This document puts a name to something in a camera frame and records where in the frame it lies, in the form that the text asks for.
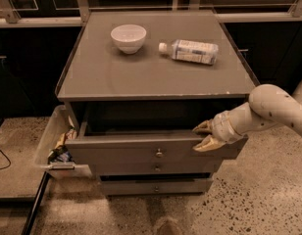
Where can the grey bottom drawer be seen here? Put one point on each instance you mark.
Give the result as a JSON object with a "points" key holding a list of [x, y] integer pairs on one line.
{"points": [[156, 187]]}

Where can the metal railing frame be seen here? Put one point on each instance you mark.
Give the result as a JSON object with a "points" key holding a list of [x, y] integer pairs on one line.
{"points": [[43, 13]]}

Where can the white ceramic bowl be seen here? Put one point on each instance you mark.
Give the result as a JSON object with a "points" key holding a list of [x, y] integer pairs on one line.
{"points": [[128, 38]]}

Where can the grey drawer cabinet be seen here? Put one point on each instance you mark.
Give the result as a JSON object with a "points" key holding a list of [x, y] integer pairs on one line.
{"points": [[105, 90]]}

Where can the brown snack bag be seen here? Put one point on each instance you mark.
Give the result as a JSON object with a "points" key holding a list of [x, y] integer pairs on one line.
{"points": [[70, 134]]}

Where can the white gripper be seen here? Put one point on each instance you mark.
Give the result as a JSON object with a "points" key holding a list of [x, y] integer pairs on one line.
{"points": [[221, 127]]}

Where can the grey middle drawer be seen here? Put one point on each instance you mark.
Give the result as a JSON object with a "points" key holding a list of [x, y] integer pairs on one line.
{"points": [[192, 165]]}

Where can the clear plastic storage bin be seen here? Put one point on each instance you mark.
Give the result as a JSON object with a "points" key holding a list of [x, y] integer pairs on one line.
{"points": [[58, 123]]}

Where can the grey top drawer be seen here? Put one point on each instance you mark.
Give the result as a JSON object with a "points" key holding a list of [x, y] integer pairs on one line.
{"points": [[144, 147]]}

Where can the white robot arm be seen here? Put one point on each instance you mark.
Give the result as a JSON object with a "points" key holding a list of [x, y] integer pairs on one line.
{"points": [[268, 106]]}

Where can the blue snack bag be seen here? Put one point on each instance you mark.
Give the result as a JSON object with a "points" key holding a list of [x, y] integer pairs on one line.
{"points": [[61, 155]]}

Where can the grey drawer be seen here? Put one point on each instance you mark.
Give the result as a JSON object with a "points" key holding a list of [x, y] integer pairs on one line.
{"points": [[144, 147], [156, 187], [192, 165]]}

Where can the clear plastic water bottle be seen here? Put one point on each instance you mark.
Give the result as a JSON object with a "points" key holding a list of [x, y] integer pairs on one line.
{"points": [[190, 51]]}

